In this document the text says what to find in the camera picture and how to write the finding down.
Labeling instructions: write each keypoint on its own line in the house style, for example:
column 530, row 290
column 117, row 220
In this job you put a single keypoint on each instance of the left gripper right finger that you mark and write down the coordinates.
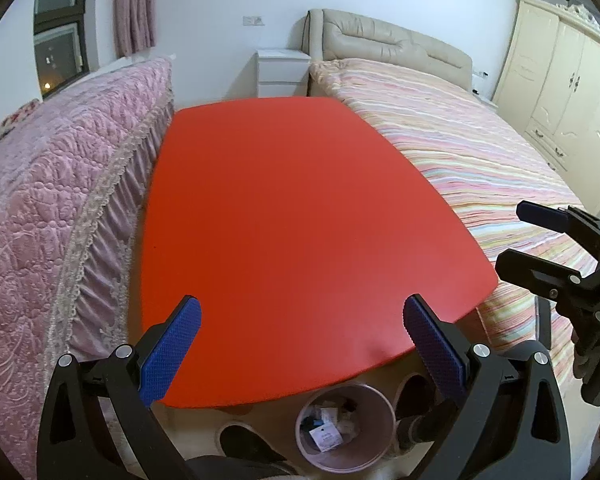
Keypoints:
column 502, row 415

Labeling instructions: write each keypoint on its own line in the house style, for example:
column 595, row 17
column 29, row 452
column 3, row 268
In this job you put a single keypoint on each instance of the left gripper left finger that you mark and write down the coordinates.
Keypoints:
column 74, row 441

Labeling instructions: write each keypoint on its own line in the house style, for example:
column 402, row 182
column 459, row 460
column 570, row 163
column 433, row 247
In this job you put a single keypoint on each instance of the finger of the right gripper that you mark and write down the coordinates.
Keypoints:
column 542, row 277
column 578, row 224

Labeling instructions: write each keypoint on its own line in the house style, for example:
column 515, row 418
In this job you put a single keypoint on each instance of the pink trash bin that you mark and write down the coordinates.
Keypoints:
column 365, row 419

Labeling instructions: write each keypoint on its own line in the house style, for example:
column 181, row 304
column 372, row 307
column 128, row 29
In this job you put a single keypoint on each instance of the striped bed mattress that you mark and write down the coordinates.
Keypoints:
column 475, row 160

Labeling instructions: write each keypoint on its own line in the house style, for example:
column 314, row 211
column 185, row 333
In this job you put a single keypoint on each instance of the black shoe right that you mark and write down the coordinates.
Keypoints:
column 415, row 397

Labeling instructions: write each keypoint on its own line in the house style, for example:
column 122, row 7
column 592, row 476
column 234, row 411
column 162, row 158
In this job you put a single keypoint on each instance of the black shoe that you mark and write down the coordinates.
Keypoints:
column 415, row 397
column 241, row 442

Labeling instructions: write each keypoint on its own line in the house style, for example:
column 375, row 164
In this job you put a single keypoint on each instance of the cream wardrobe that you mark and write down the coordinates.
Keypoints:
column 549, row 91

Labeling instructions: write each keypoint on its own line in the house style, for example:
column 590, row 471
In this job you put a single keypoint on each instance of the pink quilted bed cover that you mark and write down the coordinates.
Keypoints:
column 74, row 176

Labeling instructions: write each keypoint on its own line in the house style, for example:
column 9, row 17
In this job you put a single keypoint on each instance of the red table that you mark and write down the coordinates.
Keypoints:
column 301, row 231

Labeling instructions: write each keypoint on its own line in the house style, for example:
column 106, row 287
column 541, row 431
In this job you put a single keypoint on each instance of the beige leather headboard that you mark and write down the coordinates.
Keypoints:
column 330, row 35

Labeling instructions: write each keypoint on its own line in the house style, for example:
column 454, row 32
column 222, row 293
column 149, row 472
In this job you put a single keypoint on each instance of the white nightstand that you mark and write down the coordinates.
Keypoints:
column 282, row 72

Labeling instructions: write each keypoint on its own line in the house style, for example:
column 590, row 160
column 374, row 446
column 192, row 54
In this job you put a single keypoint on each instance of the dark window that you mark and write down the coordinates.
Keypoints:
column 59, row 44

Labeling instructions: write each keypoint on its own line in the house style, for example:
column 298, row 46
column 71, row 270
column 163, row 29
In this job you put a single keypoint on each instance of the pink curtain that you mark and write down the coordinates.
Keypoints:
column 134, row 26

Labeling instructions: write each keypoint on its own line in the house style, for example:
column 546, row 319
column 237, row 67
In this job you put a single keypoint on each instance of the wall power outlet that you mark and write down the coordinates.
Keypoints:
column 252, row 21

